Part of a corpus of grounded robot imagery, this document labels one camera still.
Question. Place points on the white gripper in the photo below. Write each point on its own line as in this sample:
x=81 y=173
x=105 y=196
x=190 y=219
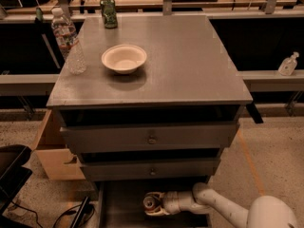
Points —
x=171 y=202

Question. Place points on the red coke can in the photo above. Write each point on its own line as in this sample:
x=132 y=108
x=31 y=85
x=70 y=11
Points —
x=151 y=203

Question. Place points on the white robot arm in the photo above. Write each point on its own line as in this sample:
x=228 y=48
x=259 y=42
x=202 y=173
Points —
x=264 y=212

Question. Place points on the grey open bottom drawer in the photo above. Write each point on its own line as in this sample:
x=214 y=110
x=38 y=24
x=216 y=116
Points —
x=121 y=205

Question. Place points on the grey middle drawer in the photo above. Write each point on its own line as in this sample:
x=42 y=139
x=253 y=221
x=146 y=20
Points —
x=142 y=170

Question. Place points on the grey drawer cabinet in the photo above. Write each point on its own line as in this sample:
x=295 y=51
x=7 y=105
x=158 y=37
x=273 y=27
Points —
x=187 y=79

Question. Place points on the grey top drawer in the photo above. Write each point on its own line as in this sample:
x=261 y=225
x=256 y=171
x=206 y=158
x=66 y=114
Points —
x=93 y=139

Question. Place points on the green soda can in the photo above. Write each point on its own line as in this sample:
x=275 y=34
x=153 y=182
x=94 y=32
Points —
x=108 y=12

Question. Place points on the light wooden box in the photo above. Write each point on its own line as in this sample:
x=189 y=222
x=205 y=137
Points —
x=57 y=160

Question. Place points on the black chair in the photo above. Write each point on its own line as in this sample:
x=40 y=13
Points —
x=13 y=175

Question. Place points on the white paper bowl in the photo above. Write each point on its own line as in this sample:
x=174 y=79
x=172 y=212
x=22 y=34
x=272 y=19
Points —
x=124 y=59

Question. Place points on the hand sanitizer bottle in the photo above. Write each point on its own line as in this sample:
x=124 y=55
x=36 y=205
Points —
x=289 y=64

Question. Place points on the clear plastic water bottle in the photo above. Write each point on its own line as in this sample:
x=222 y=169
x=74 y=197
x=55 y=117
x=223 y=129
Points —
x=67 y=40

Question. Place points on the grey metal shelf rail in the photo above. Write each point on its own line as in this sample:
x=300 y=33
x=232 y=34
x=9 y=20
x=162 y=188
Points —
x=27 y=84

